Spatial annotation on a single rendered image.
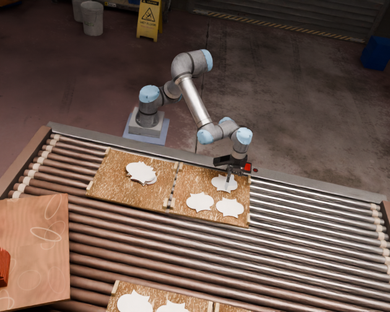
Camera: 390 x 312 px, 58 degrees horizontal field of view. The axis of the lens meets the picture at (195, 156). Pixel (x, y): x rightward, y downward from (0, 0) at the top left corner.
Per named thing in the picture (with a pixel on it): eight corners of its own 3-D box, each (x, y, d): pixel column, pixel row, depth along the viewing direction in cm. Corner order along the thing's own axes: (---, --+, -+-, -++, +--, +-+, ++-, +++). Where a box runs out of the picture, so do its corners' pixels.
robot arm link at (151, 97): (135, 104, 218) (135, 86, 208) (153, 99, 224) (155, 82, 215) (144, 116, 211) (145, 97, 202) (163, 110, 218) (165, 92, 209)
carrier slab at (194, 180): (179, 164, 202) (179, 163, 201) (249, 179, 202) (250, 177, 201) (168, 213, 177) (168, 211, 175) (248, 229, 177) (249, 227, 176)
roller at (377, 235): (38, 160, 195) (36, 153, 191) (383, 236, 192) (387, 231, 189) (33, 166, 191) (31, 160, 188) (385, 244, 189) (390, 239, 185)
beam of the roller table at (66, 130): (50, 128, 217) (49, 121, 213) (381, 200, 215) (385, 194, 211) (44, 137, 211) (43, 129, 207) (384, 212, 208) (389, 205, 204)
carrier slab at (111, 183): (108, 150, 202) (108, 148, 201) (177, 165, 202) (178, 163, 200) (85, 196, 177) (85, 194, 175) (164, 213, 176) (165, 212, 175)
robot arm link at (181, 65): (166, 51, 170) (209, 140, 162) (185, 47, 175) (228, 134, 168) (158, 64, 180) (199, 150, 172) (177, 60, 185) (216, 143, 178)
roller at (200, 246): (8, 201, 173) (6, 195, 170) (397, 288, 171) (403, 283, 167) (2, 209, 169) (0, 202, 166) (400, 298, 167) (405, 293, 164)
